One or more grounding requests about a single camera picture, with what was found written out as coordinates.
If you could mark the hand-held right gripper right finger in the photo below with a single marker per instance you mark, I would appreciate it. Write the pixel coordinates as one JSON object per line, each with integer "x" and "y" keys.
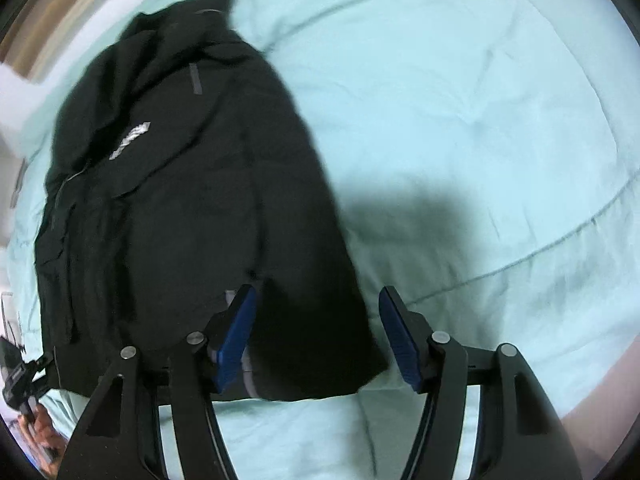
{"x": 400, "y": 340}

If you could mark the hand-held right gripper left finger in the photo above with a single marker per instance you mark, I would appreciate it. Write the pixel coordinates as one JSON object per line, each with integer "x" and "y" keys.
{"x": 235, "y": 340}

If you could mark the black hooded jacket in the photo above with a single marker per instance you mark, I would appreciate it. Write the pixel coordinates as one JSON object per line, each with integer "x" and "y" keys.
{"x": 200, "y": 210}

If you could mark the person's left hand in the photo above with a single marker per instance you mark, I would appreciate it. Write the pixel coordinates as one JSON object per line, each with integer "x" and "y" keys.
{"x": 45, "y": 435}

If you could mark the person's leg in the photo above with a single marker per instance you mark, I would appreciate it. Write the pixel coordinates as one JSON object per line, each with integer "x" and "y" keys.
{"x": 607, "y": 410}

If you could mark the teal bed blanket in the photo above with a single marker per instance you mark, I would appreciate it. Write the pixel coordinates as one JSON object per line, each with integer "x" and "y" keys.
{"x": 450, "y": 110}

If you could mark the wooden headboard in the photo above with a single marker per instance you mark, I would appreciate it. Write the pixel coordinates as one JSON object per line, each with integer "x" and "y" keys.
{"x": 45, "y": 25}

